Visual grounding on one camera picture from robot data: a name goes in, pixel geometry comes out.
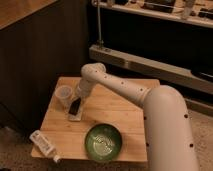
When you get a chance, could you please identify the white sponge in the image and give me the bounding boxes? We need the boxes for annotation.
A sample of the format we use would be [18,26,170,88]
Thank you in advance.
[68,103,82,121]

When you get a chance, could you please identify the metal shelf rack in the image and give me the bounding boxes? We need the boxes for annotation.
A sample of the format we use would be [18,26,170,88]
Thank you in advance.
[90,0,213,95]

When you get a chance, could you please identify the green bowl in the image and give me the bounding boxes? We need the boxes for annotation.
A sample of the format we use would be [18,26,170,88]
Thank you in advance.
[84,123,123,163]

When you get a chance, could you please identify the clear plastic cup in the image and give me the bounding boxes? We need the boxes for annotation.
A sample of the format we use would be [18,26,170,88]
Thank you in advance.
[55,85,72,108]

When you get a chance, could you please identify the dark wooden cabinet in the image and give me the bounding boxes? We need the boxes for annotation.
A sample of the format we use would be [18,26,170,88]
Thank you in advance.
[0,0,88,134]

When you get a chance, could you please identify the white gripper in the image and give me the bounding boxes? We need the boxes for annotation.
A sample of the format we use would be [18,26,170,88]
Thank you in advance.
[75,79,93,98]

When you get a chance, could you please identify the white plastic bottle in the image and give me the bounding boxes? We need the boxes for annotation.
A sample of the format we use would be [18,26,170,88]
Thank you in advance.
[30,130,61,163]

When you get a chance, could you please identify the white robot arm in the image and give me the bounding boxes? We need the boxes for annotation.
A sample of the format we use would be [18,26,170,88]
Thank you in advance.
[77,63,199,171]

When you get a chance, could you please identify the wooden table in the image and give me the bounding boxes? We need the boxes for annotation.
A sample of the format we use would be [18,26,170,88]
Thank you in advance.
[40,84,147,165]

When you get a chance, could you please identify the black eraser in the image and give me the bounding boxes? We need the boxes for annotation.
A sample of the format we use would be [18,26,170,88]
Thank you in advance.
[69,98,81,115]

